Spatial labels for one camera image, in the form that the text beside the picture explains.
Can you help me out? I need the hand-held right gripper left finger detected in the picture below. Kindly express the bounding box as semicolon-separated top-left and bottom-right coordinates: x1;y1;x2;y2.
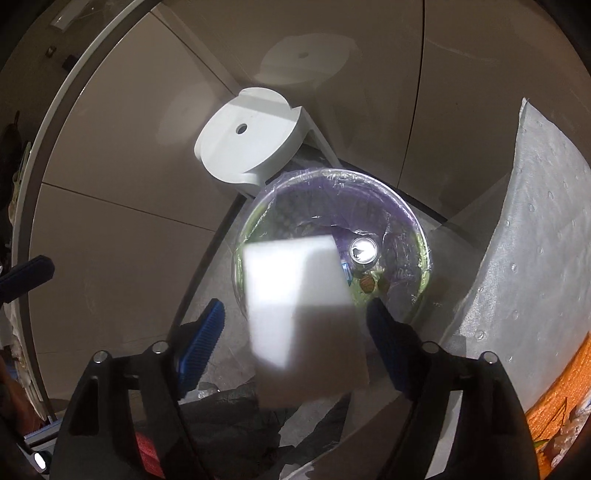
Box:
48;299;225;480

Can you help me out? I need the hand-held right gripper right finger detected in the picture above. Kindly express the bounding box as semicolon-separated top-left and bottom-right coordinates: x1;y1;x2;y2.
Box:
367;298;541;480

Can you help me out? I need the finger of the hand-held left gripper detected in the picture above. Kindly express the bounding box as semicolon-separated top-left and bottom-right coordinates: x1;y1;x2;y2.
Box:
0;256;55;303

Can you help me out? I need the white foam block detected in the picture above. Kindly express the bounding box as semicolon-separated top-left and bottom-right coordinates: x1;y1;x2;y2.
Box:
244;234;370;409

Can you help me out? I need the round bin with purple liner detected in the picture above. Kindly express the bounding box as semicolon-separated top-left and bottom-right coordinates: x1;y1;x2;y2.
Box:
231;168;434;335

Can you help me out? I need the large orange foam net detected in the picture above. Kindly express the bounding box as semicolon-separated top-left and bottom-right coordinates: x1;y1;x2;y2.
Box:
524;332;591;480

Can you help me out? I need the black plastic bag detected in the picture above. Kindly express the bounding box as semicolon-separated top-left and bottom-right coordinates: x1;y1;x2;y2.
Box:
178;383;352;480

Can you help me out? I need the silver drink can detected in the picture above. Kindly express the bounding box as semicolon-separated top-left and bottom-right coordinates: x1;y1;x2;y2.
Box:
349;237;379;268

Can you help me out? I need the red striped cloth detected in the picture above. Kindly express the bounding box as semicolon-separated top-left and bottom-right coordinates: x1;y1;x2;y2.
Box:
134;431;165;480

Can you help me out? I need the white kitchen counter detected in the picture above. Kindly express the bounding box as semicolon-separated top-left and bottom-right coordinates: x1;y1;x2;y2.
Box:
0;0;162;416

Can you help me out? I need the white padded foam sheet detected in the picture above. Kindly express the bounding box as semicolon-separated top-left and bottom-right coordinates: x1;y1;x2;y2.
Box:
438;97;591;416

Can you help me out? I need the white round stool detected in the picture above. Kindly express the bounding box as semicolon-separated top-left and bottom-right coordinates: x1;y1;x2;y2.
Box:
194;87;342;197

